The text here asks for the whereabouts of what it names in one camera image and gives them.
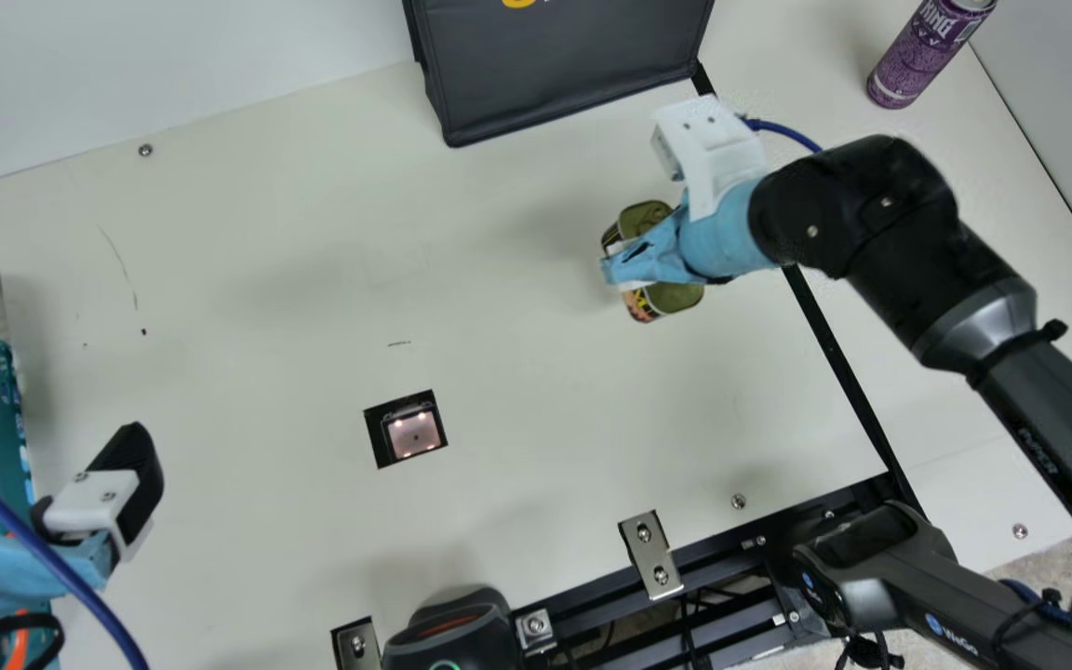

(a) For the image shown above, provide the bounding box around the blue cable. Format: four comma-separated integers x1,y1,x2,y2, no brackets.
0,462,153,670
743,116,824,154

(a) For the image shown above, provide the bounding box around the gold rectangular tin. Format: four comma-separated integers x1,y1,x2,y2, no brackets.
601,199,706,324

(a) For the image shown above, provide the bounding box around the black strip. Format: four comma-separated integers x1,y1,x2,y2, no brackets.
690,63,923,513

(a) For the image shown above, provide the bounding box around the black device with green light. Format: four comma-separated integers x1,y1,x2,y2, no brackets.
380,584,523,670

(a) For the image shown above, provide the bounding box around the purple can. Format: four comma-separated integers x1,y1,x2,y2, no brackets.
866,0,998,111

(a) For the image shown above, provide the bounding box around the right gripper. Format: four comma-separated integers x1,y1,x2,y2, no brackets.
601,181,779,285

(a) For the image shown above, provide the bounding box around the dark grey bag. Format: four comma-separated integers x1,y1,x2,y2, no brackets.
402,0,717,148

